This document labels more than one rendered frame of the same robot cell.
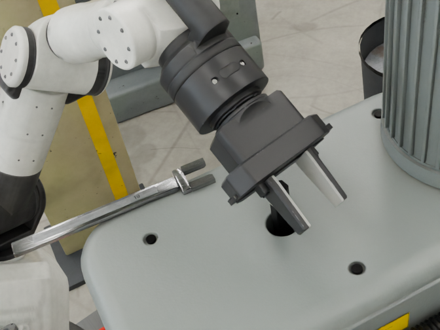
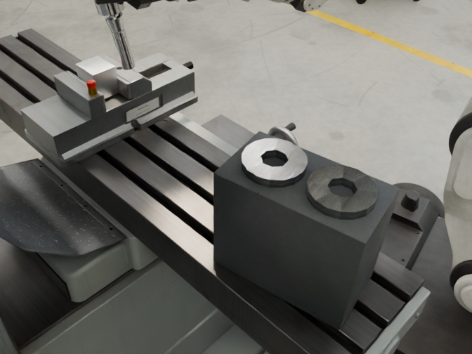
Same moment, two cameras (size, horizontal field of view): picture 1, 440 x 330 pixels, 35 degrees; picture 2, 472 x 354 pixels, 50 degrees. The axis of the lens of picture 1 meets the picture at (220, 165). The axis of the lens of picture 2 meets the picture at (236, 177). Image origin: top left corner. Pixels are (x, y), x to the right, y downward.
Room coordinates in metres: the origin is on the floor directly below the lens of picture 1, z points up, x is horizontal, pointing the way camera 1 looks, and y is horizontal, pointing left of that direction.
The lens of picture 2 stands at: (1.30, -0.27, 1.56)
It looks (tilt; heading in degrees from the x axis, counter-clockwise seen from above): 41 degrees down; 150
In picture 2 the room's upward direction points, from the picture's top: 2 degrees clockwise
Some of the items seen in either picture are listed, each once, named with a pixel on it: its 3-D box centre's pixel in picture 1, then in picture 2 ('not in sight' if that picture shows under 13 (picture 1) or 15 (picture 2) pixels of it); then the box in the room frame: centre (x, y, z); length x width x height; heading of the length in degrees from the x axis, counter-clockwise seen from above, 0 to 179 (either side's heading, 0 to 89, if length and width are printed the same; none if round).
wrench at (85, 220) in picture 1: (113, 209); not in sight; (0.54, 0.13, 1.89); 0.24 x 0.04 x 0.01; 104
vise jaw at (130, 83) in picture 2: not in sight; (121, 75); (0.39, -0.02, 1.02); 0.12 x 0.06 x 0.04; 17
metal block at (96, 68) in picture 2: not in sight; (97, 78); (0.40, -0.08, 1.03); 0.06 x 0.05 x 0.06; 17
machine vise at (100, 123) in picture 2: not in sight; (113, 95); (0.39, -0.05, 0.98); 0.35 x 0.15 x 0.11; 107
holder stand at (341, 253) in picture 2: not in sight; (298, 224); (0.91, 0.06, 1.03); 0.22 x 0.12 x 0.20; 28
